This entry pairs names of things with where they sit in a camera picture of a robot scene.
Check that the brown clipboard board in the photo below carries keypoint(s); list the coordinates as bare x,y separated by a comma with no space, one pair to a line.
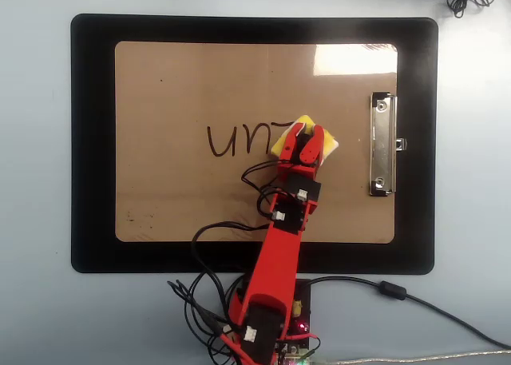
179,101

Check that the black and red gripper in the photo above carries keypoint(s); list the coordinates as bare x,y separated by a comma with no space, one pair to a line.
303,183

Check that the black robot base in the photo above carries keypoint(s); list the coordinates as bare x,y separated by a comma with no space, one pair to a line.
303,301

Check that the silver metal clipboard clip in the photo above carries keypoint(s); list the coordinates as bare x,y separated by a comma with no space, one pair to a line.
382,141

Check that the motor controller circuit board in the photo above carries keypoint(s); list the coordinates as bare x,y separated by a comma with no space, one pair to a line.
299,343

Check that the yellow sponge with black knob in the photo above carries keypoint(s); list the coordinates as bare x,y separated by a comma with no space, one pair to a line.
329,143

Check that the black desk mat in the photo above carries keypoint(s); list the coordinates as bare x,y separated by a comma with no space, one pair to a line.
92,141

